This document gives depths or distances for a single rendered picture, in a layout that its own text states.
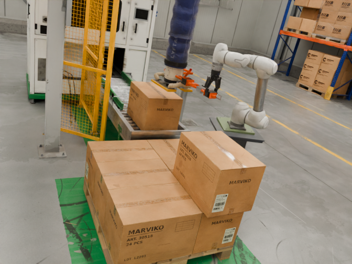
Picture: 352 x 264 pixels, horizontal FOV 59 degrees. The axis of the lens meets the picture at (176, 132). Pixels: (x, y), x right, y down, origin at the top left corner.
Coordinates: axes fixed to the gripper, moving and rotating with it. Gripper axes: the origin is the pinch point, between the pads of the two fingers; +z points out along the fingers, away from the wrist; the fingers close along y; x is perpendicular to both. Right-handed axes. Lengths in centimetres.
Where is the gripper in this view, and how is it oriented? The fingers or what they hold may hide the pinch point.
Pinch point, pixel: (210, 93)
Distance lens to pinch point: 267.9
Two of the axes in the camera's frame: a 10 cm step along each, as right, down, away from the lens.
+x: 5.1, 4.2, -7.5
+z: -1.8, 9.1, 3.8
